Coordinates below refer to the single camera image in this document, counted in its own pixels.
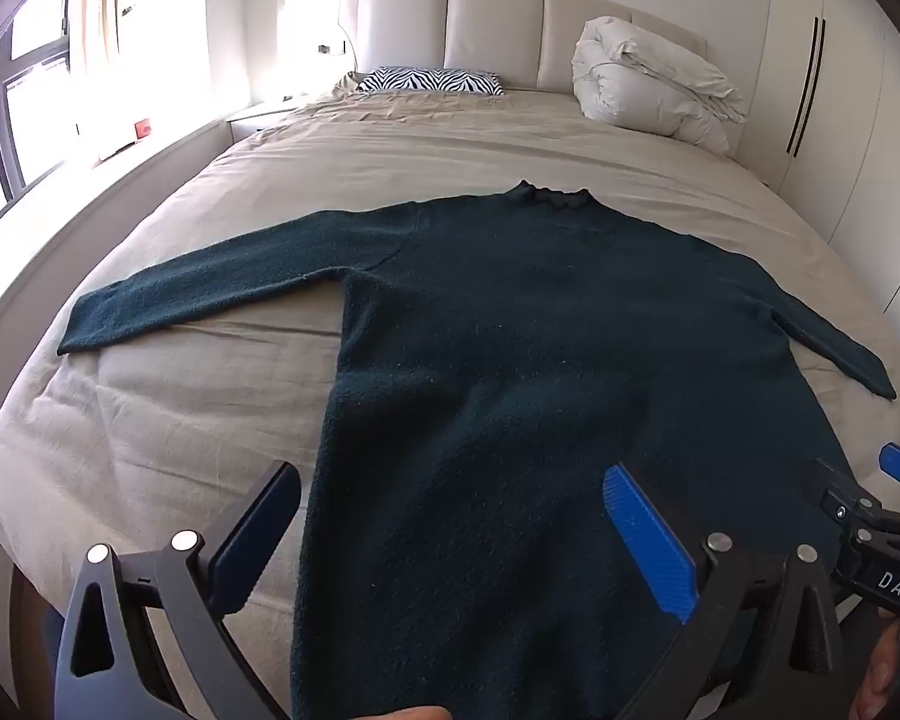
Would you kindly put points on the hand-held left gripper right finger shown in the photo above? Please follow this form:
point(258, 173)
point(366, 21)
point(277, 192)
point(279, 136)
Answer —
point(649, 540)

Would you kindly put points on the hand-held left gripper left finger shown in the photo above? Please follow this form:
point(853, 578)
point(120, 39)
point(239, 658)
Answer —
point(259, 532)

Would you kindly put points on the dark green sweater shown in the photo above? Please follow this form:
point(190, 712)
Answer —
point(532, 352)

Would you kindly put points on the person's right hand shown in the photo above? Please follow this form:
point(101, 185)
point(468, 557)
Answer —
point(881, 675)

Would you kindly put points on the white wardrobe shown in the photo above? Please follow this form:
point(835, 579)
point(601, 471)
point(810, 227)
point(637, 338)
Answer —
point(855, 127)

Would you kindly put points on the white nightstand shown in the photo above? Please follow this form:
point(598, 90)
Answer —
point(259, 120)

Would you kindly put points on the small red object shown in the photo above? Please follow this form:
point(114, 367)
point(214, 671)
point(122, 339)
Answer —
point(143, 128)

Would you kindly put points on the bed with beige sheet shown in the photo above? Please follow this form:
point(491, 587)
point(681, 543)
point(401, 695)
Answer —
point(420, 142)

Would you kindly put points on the white folded duvet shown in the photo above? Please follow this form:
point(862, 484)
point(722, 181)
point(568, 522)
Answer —
point(645, 82)

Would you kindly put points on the zebra print pillow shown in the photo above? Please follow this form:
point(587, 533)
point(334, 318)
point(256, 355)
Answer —
point(427, 80)

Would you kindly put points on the black framed window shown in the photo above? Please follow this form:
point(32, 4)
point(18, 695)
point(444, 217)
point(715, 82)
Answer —
point(22, 90)

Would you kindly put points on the cream padded headboard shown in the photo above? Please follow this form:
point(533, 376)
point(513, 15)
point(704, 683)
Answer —
point(495, 22)

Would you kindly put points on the beige curtain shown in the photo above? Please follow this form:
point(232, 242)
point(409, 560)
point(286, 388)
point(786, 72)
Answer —
point(94, 15)

